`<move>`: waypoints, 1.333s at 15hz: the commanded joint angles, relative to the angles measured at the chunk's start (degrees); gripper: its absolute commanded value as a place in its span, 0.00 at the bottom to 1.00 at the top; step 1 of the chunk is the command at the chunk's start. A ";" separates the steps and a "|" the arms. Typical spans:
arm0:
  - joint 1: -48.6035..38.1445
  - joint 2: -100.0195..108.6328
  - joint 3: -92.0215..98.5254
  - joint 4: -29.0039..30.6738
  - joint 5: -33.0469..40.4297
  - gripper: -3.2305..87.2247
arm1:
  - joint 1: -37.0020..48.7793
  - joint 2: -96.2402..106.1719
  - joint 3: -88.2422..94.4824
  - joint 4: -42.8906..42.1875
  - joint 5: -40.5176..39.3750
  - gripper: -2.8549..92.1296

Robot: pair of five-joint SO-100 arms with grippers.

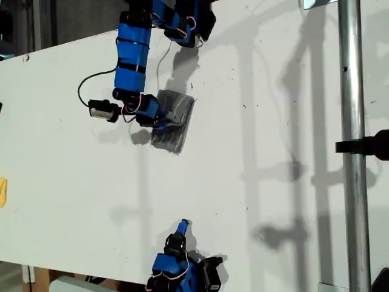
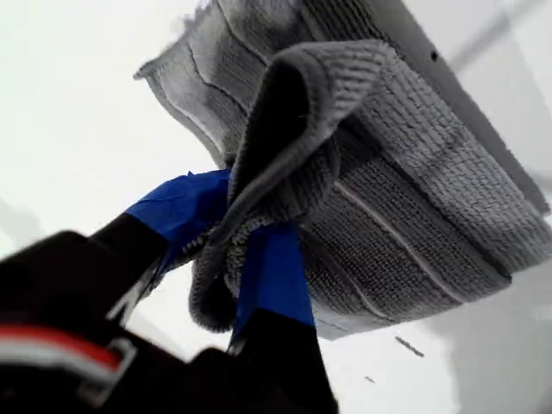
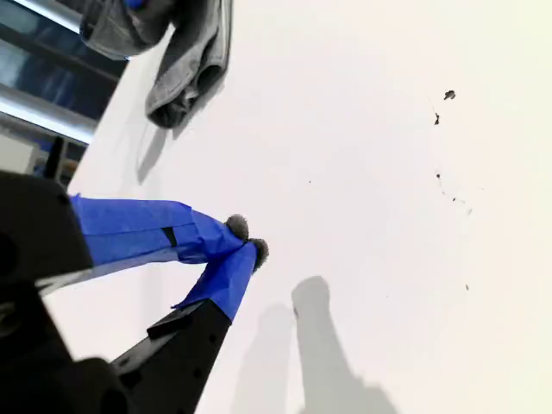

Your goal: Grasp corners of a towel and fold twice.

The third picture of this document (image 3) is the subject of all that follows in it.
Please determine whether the grey striped towel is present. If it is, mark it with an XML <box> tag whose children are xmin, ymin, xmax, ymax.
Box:
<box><xmin>79</xmin><ymin>0</ymin><xmax>235</xmax><ymax>129</ymax></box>

